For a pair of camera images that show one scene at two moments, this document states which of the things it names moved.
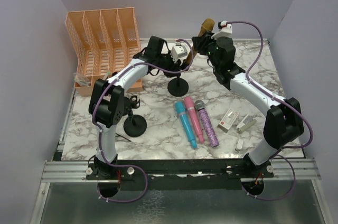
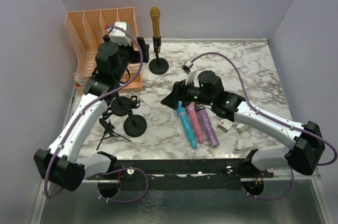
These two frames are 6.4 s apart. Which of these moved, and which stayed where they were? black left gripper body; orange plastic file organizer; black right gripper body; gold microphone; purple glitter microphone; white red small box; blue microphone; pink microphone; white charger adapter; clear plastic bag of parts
Moved: black left gripper body; gold microphone; black right gripper body
Stayed: pink microphone; blue microphone; purple glitter microphone; white charger adapter; white red small box; orange plastic file organizer; clear plastic bag of parts
